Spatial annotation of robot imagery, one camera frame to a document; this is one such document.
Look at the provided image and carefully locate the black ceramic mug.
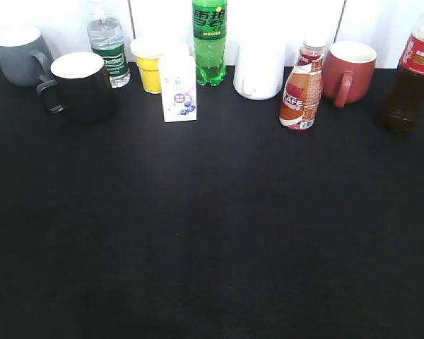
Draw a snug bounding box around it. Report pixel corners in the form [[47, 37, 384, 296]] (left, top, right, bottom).
[[36, 52, 117, 123]]

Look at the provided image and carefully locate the dark tea bottle red label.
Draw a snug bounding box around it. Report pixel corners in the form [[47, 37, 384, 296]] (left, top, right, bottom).
[[377, 14, 424, 133]]

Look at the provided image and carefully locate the yellow paper cup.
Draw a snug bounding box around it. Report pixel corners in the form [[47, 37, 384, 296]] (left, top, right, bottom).
[[130, 35, 165, 94]]

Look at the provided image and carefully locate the green sprite bottle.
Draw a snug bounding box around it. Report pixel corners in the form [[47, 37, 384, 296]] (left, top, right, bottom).
[[192, 0, 228, 86]]

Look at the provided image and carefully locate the white blueberry milk carton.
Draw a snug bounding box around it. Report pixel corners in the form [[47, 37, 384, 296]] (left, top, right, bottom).
[[158, 43, 198, 123]]

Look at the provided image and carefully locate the white ceramic mug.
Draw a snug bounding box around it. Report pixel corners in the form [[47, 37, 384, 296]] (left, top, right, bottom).
[[233, 40, 285, 100]]

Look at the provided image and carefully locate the brown coffee drink bottle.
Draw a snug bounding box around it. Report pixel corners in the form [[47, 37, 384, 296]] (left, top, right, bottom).
[[279, 37, 326, 131]]

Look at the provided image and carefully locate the red ceramic mug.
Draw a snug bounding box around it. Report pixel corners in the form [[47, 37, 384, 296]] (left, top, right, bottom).
[[322, 41, 377, 108]]

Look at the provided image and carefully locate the clear water bottle green label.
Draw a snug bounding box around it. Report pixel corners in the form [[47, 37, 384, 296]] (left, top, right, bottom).
[[87, 1, 130, 88]]

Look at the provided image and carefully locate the grey ceramic mug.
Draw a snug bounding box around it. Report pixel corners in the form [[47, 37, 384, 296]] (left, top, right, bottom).
[[0, 25, 53, 87]]

